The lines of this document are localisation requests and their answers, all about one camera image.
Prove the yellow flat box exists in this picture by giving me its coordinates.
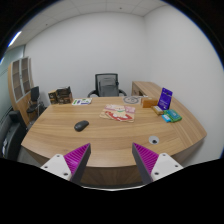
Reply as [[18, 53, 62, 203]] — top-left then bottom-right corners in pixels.
[[151, 105, 165, 116]]

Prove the pink cartoon print mouse pad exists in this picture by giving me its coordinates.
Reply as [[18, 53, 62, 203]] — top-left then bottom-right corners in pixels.
[[99, 103, 137, 123]]

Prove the black leather armchair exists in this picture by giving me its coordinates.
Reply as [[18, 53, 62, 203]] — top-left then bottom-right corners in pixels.
[[1, 109, 28, 161]]

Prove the large brown cardboard box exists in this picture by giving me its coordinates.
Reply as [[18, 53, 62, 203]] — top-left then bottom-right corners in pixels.
[[55, 86, 74, 105]]

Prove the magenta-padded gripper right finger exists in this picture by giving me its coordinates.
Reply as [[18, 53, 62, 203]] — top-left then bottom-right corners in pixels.
[[132, 142, 184, 185]]

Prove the black mesh office chair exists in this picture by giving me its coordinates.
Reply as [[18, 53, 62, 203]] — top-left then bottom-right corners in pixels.
[[87, 73, 128, 98]]

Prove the white and green leaflet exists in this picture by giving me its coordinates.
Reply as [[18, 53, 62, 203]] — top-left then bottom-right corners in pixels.
[[71, 97, 93, 106]]

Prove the purple standing sign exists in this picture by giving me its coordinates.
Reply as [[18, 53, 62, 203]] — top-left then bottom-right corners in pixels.
[[157, 87, 174, 111]]

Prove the small brown cardboard box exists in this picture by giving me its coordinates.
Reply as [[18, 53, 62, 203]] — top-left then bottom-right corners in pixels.
[[48, 89, 60, 105]]

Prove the green flat box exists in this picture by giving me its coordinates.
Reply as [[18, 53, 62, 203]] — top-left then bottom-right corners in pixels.
[[163, 109, 183, 123]]

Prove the orange cardboard box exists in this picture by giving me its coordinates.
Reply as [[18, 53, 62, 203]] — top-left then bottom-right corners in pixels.
[[140, 96, 159, 109]]

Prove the long ceiling light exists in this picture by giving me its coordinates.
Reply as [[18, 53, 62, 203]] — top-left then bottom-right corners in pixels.
[[7, 30, 23, 48]]

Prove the round grey mat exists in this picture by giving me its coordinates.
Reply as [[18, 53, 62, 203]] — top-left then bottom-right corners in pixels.
[[122, 95, 143, 105]]

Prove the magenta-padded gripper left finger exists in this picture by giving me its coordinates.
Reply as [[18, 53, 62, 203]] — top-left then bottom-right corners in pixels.
[[40, 143, 92, 185]]

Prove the black computer mouse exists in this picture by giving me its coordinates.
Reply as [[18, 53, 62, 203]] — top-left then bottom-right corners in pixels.
[[73, 120, 90, 132]]

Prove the small black chair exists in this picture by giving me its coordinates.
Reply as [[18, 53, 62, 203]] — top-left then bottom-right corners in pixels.
[[26, 86, 46, 116]]

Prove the wooden shelf unit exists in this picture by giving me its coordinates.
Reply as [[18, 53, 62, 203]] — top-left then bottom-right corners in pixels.
[[7, 56, 35, 126]]

